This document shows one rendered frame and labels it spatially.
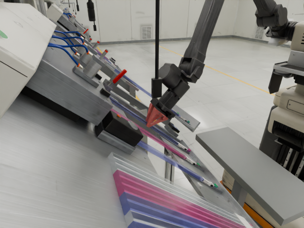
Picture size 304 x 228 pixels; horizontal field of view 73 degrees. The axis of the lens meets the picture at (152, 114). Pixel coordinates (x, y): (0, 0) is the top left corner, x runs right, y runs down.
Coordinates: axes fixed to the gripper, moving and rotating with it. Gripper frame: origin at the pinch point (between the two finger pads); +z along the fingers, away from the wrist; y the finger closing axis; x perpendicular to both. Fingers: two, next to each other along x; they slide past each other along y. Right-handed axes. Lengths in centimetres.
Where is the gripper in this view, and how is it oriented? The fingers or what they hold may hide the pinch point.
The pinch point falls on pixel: (148, 123)
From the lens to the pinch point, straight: 74.7
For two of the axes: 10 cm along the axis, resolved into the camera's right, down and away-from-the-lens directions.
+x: 6.8, 4.9, 5.5
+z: -6.5, 7.5, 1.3
